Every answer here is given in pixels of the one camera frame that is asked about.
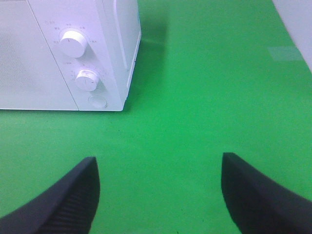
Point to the white microwave oven body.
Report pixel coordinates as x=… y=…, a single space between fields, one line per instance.
x=112 y=30

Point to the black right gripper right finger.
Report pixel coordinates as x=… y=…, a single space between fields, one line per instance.
x=259 y=205

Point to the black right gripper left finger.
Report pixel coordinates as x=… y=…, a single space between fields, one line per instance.
x=67 y=207

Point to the white microwave door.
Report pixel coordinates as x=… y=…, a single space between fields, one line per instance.
x=30 y=78

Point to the round white door release button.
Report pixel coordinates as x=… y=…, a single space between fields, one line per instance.
x=97 y=101

